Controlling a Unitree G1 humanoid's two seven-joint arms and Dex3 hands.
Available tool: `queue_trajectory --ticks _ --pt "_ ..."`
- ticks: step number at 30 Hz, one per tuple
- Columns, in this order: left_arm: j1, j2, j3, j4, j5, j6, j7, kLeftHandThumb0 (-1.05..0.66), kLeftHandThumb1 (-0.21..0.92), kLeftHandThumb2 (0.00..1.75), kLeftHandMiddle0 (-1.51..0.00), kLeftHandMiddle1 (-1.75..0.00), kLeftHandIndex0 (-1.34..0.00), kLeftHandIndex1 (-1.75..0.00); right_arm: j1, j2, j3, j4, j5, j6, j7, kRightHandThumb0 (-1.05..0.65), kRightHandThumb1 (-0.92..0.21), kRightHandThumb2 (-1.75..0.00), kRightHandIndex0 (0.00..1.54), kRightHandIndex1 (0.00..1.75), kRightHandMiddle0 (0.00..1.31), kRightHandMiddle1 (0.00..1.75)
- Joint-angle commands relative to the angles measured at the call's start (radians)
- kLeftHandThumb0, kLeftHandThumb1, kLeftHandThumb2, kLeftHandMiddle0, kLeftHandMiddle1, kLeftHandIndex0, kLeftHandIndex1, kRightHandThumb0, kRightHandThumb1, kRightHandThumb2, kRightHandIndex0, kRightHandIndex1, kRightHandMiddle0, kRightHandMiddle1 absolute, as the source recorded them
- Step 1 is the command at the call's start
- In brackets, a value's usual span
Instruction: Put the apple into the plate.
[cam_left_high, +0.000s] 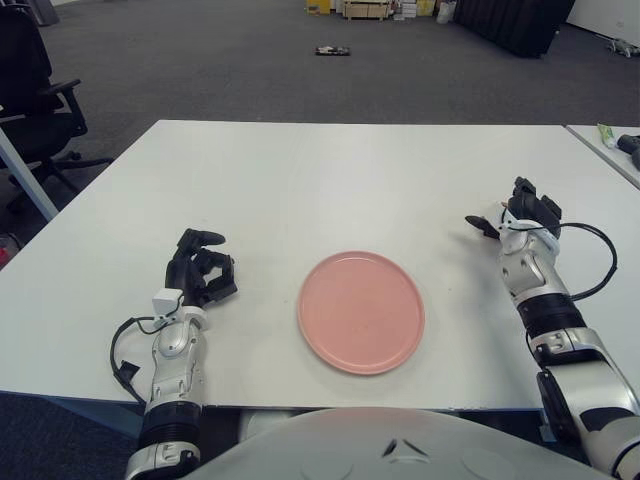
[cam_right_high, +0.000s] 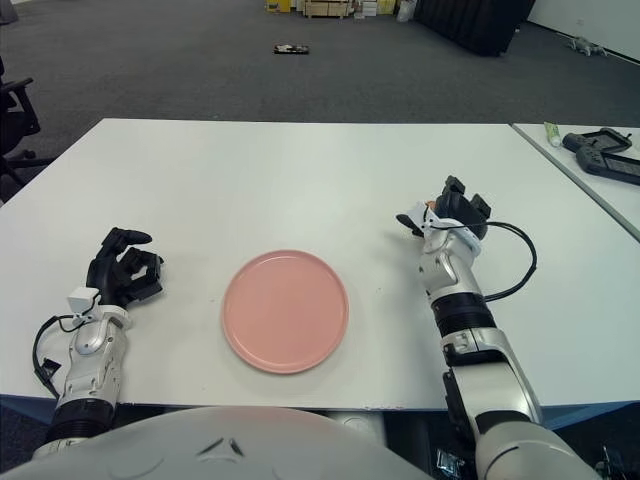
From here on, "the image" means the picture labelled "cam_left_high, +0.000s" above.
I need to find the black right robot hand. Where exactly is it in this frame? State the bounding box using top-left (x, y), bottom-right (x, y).
top-left (464, 175), bottom-right (564, 240)

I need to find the red floor item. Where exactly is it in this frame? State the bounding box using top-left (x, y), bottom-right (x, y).
top-left (0, 234), bottom-right (22, 271)

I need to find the black curtain partition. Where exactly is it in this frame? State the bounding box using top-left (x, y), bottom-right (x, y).
top-left (452, 0), bottom-right (576, 60)

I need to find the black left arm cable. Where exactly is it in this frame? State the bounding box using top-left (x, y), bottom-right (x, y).
top-left (109, 315), bottom-right (169, 404)

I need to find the pink round plate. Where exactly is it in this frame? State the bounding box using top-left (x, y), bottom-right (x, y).
top-left (297, 250), bottom-right (426, 376)

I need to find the stack of cardboard boxes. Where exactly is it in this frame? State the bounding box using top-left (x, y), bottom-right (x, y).
top-left (392, 0), bottom-right (436, 23)

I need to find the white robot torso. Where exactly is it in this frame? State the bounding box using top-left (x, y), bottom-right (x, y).
top-left (187, 405), bottom-right (616, 480)

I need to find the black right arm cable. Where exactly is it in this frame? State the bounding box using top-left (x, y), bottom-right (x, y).
top-left (504, 222), bottom-right (619, 301)

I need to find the grey robot dog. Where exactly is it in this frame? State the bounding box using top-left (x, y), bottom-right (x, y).
top-left (605, 37), bottom-right (640, 59)

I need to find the blue-grey desk leg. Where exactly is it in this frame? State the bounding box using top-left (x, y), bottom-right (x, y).
top-left (0, 119), bottom-right (60, 224)

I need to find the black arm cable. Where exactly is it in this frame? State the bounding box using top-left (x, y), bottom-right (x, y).
top-left (109, 315), bottom-right (169, 404)
top-left (504, 222), bottom-right (619, 301)

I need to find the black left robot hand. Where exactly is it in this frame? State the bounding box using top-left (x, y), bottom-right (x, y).
top-left (164, 228), bottom-right (239, 307)

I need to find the black office chair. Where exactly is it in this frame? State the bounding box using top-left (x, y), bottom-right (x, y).
top-left (0, 4), bottom-right (114, 216)

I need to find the blue-grey table frame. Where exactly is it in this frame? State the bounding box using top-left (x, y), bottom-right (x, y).
top-left (0, 392), bottom-right (149, 441)

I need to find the wooden pallet crate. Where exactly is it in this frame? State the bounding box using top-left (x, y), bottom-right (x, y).
top-left (342, 0), bottom-right (391, 21)

